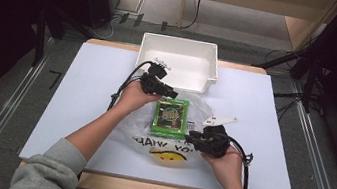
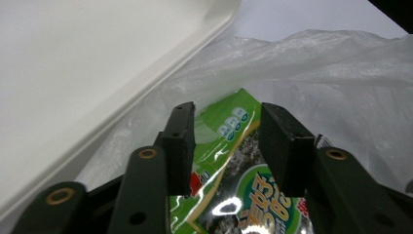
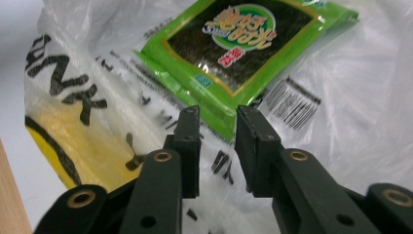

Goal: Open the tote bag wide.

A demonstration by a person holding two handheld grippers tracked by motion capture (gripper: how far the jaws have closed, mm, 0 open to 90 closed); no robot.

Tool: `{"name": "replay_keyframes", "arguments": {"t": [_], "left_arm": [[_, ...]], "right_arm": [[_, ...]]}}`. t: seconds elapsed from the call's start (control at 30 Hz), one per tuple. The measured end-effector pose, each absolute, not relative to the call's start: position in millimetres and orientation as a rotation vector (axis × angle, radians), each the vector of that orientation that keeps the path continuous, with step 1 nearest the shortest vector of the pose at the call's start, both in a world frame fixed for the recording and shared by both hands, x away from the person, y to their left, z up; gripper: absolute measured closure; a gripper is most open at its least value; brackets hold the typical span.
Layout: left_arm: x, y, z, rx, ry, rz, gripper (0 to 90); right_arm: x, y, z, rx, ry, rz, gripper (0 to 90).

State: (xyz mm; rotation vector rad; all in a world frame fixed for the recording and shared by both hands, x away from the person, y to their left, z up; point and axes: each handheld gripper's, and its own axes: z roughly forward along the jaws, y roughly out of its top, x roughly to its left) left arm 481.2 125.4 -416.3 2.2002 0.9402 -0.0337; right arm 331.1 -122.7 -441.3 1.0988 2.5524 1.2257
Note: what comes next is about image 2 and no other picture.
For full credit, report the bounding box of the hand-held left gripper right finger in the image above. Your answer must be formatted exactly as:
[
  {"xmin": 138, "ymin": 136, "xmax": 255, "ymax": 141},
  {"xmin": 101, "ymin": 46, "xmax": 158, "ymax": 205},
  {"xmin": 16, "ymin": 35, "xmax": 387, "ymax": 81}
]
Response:
[{"xmin": 260, "ymin": 102, "xmax": 317, "ymax": 199}]

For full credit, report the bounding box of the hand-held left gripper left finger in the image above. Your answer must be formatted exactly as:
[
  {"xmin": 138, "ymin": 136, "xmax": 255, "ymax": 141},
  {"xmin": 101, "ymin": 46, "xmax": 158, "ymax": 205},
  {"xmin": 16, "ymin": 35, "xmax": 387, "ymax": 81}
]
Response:
[{"xmin": 155, "ymin": 100, "xmax": 198, "ymax": 198}]

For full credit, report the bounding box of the green snack packet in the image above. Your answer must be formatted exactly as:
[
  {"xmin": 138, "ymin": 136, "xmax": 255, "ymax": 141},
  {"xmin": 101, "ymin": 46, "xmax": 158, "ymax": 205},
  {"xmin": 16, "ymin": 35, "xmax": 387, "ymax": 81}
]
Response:
[{"xmin": 168, "ymin": 87, "xmax": 336, "ymax": 234}]

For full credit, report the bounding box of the translucent plastic bag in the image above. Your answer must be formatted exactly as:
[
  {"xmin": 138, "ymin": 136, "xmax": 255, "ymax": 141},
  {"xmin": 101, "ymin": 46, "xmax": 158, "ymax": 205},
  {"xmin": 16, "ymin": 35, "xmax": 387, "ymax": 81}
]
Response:
[{"xmin": 73, "ymin": 28, "xmax": 413, "ymax": 234}]

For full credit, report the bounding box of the white plastic tray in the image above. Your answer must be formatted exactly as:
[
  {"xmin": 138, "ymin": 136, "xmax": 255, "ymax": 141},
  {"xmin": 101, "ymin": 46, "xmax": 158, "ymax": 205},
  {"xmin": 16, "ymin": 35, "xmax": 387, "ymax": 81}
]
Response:
[{"xmin": 0, "ymin": 0, "xmax": 244, "ymax": 222}]

